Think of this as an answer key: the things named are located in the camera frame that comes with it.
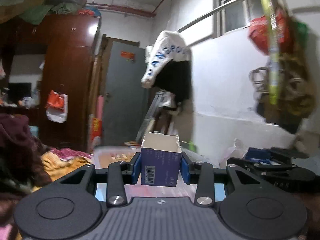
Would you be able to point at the red hanging plastic bag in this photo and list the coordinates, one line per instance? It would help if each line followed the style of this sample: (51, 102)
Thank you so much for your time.
(258, 32)

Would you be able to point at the dark red wooden wardrobe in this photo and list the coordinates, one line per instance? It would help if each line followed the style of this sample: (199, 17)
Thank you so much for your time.
(68, 43)

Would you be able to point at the orange white plastic bag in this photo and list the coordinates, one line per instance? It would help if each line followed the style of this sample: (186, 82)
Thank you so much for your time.
(57, 107)

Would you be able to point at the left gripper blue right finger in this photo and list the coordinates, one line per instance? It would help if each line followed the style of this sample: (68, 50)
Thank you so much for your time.
(187, 170)

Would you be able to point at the dark maroon clothes pile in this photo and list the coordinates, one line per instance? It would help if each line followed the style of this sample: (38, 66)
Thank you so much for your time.
(21, 152)

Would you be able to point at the white printed hanging shirt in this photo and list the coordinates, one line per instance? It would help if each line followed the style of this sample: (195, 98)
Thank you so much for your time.
(169, 46)

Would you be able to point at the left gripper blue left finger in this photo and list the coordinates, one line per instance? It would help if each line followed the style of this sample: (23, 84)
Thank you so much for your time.
(134, 168)

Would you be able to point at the blue plastic bag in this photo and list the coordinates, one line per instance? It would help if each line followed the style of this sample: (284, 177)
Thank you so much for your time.
(256, 153)

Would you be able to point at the grey metal door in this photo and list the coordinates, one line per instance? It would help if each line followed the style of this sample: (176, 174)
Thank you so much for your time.
(126, 101)

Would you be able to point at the blue cardboard box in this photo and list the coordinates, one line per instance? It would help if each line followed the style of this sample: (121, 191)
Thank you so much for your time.
(161, 157)

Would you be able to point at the black hanging garment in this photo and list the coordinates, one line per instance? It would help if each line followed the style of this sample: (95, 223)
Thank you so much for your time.
(175, 77)

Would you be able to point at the yellow green hanging strip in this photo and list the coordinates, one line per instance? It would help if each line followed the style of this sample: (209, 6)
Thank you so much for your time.
(273, 49)

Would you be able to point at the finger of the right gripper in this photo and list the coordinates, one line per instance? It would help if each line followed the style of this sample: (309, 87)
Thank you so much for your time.
(280, 171)

